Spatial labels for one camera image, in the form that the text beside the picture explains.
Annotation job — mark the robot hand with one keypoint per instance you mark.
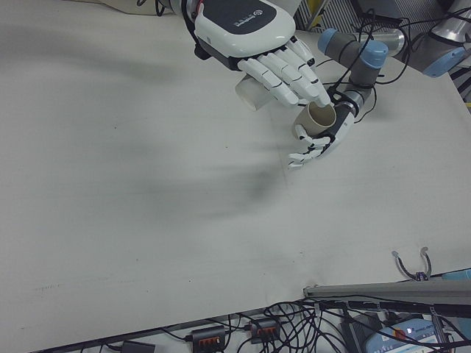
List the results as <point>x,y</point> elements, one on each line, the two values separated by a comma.
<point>243,33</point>
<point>344,125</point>

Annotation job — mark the beige cup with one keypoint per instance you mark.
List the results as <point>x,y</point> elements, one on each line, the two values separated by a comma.
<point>318,117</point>

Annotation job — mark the white paper cup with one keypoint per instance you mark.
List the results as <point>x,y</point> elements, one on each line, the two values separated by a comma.
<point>250,93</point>

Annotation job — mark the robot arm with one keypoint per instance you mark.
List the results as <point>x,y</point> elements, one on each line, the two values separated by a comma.
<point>371,55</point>
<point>185,6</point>

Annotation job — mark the light blue plastic bin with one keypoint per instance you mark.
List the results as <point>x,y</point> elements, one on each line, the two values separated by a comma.
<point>458,275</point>

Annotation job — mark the black power brick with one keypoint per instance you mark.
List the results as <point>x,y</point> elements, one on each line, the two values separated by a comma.
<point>357,331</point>

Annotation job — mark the grey teach pendant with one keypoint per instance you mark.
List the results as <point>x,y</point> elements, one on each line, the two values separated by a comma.
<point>412,332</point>

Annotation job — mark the black box orange ports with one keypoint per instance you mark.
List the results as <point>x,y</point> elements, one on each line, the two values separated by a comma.
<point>208,336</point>
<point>263,329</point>

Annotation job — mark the small black adapter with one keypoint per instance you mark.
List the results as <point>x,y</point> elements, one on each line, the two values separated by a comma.
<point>138,346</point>

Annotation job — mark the yellow black striped post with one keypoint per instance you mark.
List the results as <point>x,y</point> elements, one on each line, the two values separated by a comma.
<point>314,14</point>

